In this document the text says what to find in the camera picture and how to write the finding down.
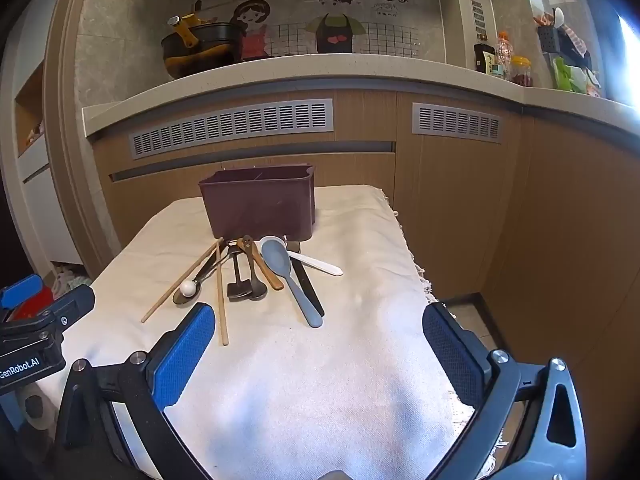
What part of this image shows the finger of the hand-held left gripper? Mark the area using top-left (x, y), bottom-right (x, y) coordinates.
top-left (0, 274), bottom-right (43, 312)
top-left (42, 284), bottom-right (96, 332)

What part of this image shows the black hanging utensil holder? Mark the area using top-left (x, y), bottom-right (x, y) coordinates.
top-left (537, 25), bottom-right (561, 54)

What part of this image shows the clear bottle with orange cap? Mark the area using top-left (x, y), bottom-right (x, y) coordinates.
top-left (496, 31), bottom-right (514, 79)

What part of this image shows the white rope bundle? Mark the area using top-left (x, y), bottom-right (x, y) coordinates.
top-left (50, 262), bottom-right (94, 296)

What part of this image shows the brown plastic utensil container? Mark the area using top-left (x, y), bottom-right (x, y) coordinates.
top-left (198, 163), bottom-right (318, 242)

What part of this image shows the patterned hanging cloth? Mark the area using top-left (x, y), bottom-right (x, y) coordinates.
top-left (557, 25), bottom-right (594, 69)

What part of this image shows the black and yellow cookware stack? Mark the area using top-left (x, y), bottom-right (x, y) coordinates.
top-left (160, 10), bottom-right (247, 80)

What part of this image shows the cream table cloth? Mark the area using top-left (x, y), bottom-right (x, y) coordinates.
top-left (37, 185), bottom-right (476, 480)

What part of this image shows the white roll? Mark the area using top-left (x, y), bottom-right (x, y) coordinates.
top-left (15, 382), bottom-right (59, 431)

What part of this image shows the cartoon wall poster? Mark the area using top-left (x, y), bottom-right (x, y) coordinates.
top-left (232, 0), bottom-right (446, 61)

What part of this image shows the short grey vent grille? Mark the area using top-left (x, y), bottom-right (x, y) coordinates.
top-left (412, 102), bottom-right (502, 142)

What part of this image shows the green packet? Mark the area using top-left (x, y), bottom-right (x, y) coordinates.
top-left (552, 57), bottom-right (601, 94)

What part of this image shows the small black spatula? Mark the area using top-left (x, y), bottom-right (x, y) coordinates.
top-left (227, 245), bottom-right (252, 303)

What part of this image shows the red packet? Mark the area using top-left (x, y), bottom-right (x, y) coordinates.
top-left (10, 285), bottom-right (57, 321)

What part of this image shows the blue-grey plastic spoon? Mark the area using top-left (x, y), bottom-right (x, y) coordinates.
top-left (261, 239), bottom-right (324, 329)

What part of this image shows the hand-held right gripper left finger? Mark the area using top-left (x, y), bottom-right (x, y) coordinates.
top-left (54, 302), bottom-right (216, 480)

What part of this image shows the beige kitchen countertop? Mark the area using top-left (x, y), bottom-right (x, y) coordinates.
top-left (82, 54), bottom-right (640, 141)

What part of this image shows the wooden cabinet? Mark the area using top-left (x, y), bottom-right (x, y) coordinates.
top-left (92, 85), bottom-right (640, 461)

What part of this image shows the metal spoon with black handle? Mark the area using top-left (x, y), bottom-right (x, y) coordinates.
top-left (285, 241), bottom-right (326, 318)

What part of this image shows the wooden chopstick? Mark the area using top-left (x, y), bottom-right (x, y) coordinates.
top-left (140, 238), bottom-right (223, 324)
top-left (215, 240), bottom-right (230, 347)

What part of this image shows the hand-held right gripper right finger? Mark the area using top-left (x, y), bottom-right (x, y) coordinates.
top-left (422, 302), bottom-right (588, 480)

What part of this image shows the brown wooden spoon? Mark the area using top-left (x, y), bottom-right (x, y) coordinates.
top-left (236, 234), bottom-right (285, 291)

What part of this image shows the long grey vent grille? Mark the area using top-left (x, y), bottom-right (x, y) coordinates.
top-left (129, 99), bottom-right (334, 161)

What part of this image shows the jar with yellow lid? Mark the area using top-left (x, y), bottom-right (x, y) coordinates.
top-left (510, 56), bottom-right (534, 87)

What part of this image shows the white plastic spoon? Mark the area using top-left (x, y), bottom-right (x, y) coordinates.
top-left (259, 235), bottom-right (344, 277)

